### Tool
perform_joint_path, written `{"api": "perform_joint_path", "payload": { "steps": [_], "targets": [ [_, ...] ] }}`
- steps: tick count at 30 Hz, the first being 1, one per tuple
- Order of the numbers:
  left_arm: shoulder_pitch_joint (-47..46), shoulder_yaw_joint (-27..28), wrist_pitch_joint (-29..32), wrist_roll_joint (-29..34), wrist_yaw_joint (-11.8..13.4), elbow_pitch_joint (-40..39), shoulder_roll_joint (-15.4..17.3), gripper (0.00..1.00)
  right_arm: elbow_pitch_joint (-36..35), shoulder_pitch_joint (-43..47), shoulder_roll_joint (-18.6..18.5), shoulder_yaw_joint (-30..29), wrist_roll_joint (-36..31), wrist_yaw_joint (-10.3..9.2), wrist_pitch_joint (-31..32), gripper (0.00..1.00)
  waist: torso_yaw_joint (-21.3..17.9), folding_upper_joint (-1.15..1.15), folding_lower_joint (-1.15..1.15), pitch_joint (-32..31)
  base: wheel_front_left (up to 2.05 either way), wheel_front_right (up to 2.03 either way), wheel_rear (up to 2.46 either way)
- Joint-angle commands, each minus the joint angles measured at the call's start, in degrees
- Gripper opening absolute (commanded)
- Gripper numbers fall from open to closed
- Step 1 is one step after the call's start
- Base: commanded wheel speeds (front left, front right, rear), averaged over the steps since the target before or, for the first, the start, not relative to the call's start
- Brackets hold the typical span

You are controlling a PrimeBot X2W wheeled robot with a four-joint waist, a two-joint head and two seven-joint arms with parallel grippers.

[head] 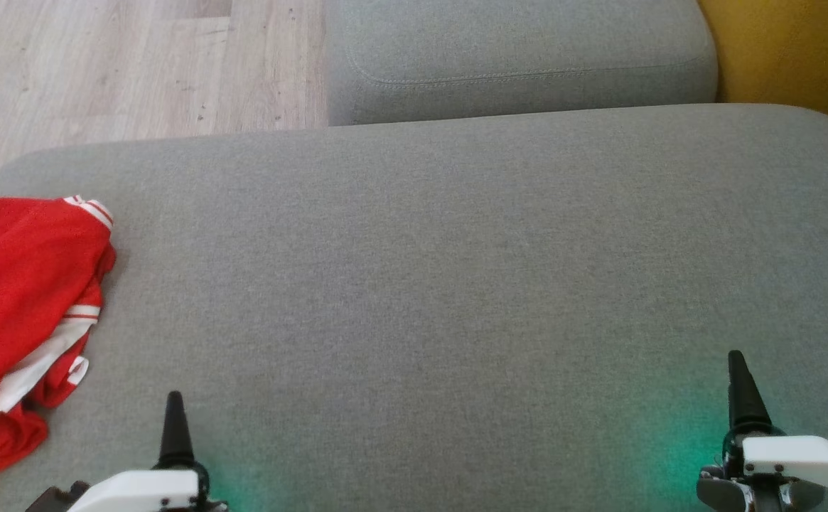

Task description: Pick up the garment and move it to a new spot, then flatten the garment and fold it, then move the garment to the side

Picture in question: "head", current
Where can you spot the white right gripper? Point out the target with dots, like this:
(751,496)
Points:
(804,455)

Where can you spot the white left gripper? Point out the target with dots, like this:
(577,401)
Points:
(143,491)

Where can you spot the red shirt white sleeves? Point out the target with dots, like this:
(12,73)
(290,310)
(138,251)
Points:
(23,284)

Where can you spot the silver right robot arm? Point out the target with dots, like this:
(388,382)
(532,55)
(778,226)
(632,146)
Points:
(719,491)

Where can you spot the grey fabric sofa seat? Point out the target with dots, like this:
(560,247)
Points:
(414,284)

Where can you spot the grey sofa cushion with seam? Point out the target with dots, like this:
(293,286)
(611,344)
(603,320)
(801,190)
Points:
(527,57)

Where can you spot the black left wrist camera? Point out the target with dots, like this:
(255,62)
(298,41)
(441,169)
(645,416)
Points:
(58,499)

